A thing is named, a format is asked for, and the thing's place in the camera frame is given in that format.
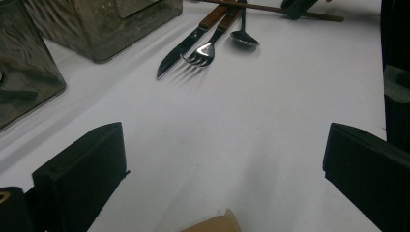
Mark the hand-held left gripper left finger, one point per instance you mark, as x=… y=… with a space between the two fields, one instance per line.
x=80 y=180

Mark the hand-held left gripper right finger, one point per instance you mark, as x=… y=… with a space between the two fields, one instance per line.
x=370 y=174

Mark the dark brown chopstick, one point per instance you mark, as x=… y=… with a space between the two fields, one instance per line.
x=264 y=8

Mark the metal spoon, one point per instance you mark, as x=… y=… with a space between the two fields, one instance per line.
x=244 y=38

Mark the transparent grey plastic bin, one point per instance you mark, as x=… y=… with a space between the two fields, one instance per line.
x=106 y=29
x=22 y=64

